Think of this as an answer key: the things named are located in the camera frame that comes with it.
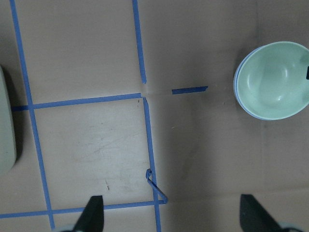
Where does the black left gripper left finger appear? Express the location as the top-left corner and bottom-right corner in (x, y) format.
(73, 195), (104, 232)

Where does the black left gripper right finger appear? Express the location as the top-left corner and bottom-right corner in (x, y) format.
(239, 194), (282, 232)

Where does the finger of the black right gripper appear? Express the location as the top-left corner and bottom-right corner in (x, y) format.
(306, 66), (309, 79)

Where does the green bowl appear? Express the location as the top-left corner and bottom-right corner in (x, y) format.
(238, 42), (309, 120)

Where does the blue bowl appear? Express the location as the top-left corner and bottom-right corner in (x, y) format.
(233, 45), (267, 121)

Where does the cream chrome toaster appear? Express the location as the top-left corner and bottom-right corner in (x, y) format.
(0, 67), (17, 176)

